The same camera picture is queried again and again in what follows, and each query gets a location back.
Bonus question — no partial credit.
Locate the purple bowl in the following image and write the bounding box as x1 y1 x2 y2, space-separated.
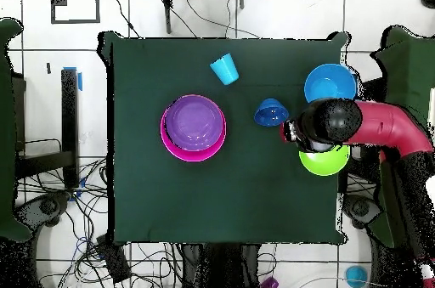
164 94 225 152

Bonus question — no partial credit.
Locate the pink bowl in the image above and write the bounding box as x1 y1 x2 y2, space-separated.
160 93 228 163

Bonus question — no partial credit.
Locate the small dark blue bowl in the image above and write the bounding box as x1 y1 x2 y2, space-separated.
253 98 291 127

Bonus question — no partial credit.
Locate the lime green bowl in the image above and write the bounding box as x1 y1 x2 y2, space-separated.
298 144 351 177

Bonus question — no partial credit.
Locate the dark green table cloth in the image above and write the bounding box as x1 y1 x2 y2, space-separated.
96 30 351 246

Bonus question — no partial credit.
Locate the light blue bowl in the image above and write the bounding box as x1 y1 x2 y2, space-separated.
303 63 358 104

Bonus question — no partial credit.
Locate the light blue cup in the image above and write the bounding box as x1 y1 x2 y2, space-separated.
209 52 240 87
344 264 370 288

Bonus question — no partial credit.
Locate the black grey floor device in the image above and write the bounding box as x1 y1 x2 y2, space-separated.
342 194 383 229
14 192 71 231

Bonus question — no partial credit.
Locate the green cloth side table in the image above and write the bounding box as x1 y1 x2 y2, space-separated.
368 25 435 248
0 17 33 243

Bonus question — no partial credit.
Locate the purple cup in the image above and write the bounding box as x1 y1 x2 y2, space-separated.
259 275 280 288

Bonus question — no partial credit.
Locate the black tripod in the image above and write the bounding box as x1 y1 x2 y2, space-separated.
152 0 246 35

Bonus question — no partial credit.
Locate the black power strip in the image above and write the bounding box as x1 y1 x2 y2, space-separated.
96 234 133 284

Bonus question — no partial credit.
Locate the tangle of cables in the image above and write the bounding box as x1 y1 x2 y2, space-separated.
16 158 184 288

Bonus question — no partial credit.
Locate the black metal frame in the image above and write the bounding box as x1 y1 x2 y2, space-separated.
14 67 82 190

